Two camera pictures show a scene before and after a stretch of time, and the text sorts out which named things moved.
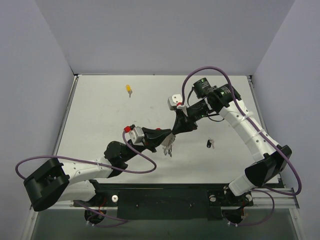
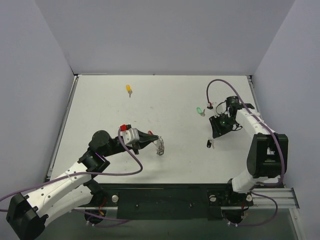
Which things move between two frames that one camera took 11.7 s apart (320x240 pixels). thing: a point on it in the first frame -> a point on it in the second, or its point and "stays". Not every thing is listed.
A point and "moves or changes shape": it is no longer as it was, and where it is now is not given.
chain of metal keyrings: x=169 y=146 moves or changes shape
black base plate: x=159 y=201 stays
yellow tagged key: x=128 y=89 stays
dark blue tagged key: x=209 y=142 stays
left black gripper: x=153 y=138 -> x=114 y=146
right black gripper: x=185 y=118 -> x=217 y=126
